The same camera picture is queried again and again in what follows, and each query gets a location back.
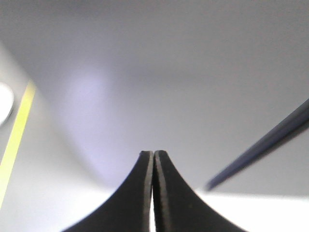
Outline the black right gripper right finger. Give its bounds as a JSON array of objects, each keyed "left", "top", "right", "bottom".
[{"left": 153, "top": 150, "right": 244, "bottom": 232}]

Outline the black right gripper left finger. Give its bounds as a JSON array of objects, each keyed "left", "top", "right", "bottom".
[{"left": 65, "top": 151, "right": 154, "bottom": 232}]

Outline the fridge door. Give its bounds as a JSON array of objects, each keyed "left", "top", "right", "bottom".
[{"left": 0, "top": 0, "right": 309, "bottom": 188}]

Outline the silver sign stand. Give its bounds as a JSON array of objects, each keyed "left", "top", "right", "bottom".
[{"left": 0, "top": 82, "right": 14, "bottom": 126}]

